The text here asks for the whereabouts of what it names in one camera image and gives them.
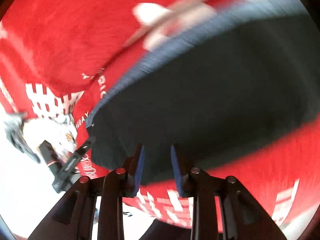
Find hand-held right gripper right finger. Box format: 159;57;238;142
171;144;288;240

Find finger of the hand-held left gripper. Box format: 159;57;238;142
75;136;97;159

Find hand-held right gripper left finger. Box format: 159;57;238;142
27;144;146;240

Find dark pants with grey waistband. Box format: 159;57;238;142
86;0;320;187

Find grey blurred object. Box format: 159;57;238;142
3;112;41;163

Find red printed blanket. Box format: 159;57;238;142
0;0;320;233

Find white soft object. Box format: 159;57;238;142
132;2;175;28

